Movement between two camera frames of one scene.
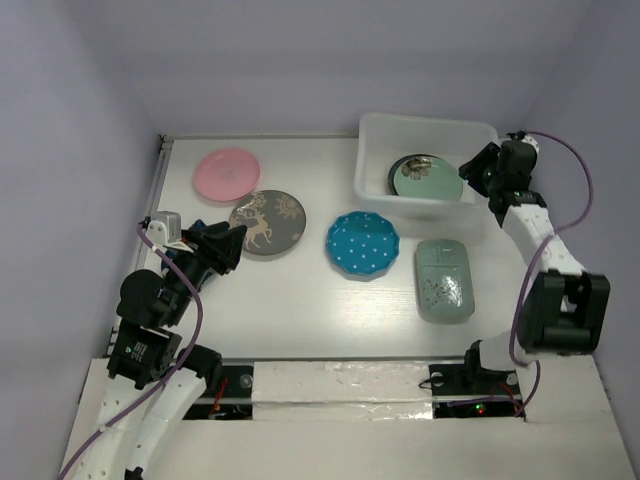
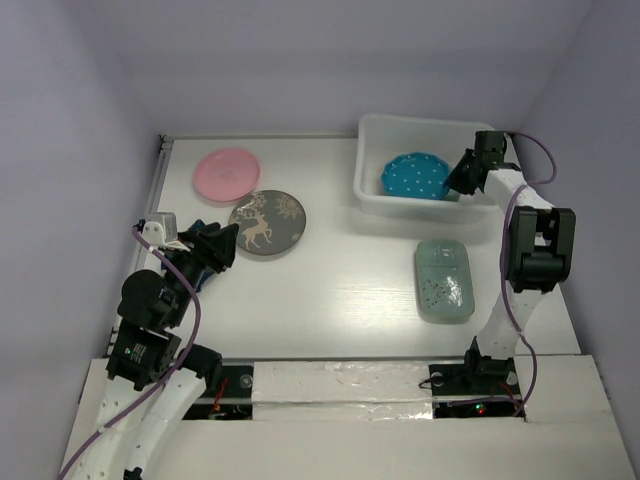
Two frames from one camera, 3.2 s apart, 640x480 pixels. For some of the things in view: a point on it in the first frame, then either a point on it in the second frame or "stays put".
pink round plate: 226,175 stays put
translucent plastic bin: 407,168 stays put
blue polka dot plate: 363,243 to 415,175
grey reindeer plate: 275,221 stays put
